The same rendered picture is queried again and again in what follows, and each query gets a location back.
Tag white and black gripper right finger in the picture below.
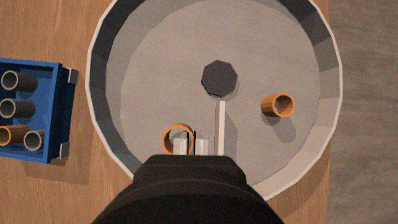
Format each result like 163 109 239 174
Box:
193 131 209 155

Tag blue crate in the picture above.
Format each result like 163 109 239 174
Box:
0 58 79 164

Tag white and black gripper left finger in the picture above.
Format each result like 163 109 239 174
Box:
173 130 189 155

